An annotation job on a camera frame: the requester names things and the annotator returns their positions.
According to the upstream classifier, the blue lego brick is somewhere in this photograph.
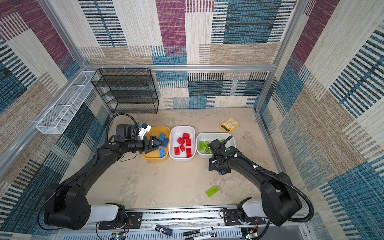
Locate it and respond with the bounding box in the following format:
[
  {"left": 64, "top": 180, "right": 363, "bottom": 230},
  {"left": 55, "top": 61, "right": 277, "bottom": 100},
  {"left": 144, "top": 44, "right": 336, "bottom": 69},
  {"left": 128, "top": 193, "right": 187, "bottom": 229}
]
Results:
[
  {"left": 159, "top": 133, "right": 166, "bottom": 142},
  {"left": 162, "top": 138, "right": 169, "bottom": 148}
]

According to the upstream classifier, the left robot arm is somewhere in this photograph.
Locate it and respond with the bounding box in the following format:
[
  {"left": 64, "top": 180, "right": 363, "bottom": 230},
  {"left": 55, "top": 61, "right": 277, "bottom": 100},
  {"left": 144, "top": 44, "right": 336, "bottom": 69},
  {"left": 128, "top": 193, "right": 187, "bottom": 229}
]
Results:
[{"left": 37, "top": 121, "right": 164, "bottom": 231}]

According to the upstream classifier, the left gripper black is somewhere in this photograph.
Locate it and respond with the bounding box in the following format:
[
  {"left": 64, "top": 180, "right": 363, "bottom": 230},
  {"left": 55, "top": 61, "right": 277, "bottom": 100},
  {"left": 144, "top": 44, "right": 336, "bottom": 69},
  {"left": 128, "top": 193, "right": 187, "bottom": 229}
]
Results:
[{"left": 125, "top": 136, "right": 164, "bottom": 154}]

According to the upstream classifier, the green lego plate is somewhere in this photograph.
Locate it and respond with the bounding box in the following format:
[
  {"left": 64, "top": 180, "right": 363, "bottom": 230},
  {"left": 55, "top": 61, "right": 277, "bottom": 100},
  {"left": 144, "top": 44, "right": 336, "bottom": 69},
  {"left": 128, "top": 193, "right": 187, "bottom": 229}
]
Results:
[
  {"left": 199, "top": 141, "right": 205, "bottom": 151},
  {"left": 206, "top": 186, "right": 219, "bottom": 198},
  {"left": 205, "top": 147, "right": 212, "bottom": 154}
]

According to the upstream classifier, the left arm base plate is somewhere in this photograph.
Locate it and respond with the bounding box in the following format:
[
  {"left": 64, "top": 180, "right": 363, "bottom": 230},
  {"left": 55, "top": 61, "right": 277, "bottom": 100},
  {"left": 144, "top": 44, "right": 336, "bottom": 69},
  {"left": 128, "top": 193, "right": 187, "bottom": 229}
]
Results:
[{"left": 98, "top": 212, "right": 143, "bottom": 231}]

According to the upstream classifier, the light blue lego plate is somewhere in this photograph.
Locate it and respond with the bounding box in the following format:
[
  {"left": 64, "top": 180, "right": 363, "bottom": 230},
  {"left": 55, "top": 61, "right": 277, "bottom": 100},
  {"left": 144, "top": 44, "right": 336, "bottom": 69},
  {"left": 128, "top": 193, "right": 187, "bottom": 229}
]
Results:
[{"left": 159, "top": 149, "right": 166, "bottom": 158}]

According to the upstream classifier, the yellow calculator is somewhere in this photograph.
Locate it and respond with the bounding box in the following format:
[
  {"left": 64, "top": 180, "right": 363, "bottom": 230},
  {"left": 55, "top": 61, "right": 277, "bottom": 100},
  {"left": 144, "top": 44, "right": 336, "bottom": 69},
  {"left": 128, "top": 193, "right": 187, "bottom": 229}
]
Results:
[{"left": 219, "top": 118, "right": 240, "bottom": 133}]

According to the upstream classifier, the white plastic tub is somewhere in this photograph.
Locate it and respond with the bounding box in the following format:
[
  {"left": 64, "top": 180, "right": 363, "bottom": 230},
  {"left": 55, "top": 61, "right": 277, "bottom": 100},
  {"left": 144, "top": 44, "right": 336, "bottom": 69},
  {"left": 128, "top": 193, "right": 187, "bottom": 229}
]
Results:
[
  {"left": 196, "top": 133, "right": 231, "bottom": 159},
  {"left": 169, "top": 126, "right": 196, "bottom": 162}
]

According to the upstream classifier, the large red lego brick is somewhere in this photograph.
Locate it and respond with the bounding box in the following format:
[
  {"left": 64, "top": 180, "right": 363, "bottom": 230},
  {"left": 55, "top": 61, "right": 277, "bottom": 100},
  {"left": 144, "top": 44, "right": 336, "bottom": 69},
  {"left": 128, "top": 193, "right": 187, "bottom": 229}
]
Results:
[{"left": 177, "top": 138, "right": 186, "bottom": 146}]

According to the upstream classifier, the red lego brick tall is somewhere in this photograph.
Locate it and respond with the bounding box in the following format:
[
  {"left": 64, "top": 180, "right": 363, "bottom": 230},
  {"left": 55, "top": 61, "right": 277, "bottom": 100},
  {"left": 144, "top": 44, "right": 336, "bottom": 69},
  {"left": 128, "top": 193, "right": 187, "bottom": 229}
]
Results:
[{"left": 183, "top": 133, "right": 190, "bottom": 140}]

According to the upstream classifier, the white wire wall basket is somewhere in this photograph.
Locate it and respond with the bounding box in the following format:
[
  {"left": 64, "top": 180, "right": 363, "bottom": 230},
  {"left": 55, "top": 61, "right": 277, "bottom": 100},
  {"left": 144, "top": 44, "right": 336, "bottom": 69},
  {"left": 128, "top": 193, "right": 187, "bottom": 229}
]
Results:
[{"left": 36, "top": 71, "right": 95, "bottom": 135}]

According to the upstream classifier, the yellow plastic tub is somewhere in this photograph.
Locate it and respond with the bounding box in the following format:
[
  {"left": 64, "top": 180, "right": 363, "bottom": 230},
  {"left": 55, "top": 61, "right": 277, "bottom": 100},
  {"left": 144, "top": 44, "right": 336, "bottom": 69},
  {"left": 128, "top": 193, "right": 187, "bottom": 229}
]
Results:
[{"left": 142, "top": 126, "right": 171, "bottom": 162}]

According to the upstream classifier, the blue marker pen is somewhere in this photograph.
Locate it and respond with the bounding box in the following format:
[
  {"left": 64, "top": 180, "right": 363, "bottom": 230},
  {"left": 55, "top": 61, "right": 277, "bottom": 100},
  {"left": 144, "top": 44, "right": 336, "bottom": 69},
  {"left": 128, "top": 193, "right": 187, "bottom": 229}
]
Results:
[{"left": 152, "top": 224, "right": 173, "bottom": 237}]

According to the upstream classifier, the black wire mesh shelf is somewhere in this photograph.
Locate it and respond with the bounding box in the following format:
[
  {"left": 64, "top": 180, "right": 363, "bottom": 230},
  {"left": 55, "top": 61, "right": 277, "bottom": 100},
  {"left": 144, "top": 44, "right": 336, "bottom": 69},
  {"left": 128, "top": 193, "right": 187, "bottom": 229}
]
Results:
[{"left": 91, "top": 68, "right": 159, "bottom": 114}]

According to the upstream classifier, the black white marker pen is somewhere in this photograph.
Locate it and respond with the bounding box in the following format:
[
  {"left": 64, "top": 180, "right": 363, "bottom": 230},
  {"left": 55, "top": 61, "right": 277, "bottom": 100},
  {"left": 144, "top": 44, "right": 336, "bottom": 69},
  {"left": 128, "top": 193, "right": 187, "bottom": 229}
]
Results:
[{"left": 185, "top": 233, "right": 217, "bottom": 240}]

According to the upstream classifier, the right white plastic tub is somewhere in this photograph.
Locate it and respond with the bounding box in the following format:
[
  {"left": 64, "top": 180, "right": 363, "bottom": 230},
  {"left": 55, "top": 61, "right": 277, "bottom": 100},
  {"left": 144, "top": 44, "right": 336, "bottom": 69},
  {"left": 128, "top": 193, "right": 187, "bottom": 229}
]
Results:
[{"left": 196, "top": 133, "right": 231, "bottom": 159}]

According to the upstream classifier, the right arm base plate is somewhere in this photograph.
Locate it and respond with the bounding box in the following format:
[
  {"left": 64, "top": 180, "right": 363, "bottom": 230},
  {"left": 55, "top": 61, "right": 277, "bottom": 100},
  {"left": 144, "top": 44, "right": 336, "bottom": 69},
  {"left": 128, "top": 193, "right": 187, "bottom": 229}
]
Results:
[{"left": 219, "top": 208, "right": 267, "bottom": 226}]

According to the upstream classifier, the middle white plastic tub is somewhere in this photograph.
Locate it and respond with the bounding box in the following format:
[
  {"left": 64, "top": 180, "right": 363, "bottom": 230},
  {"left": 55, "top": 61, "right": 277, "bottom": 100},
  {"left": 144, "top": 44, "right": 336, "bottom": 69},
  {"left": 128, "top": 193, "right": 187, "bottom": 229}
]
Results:
[{"left": 169, "top": 126, "right": 196, "bottom": 162}]

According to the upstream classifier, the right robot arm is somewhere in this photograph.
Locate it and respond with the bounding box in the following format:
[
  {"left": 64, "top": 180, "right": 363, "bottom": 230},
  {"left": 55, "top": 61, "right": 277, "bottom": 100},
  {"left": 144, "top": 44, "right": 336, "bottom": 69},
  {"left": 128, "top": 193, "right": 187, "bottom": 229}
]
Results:
[{"left": 209, "top": 136, "right": 315, "bottom": 227}]

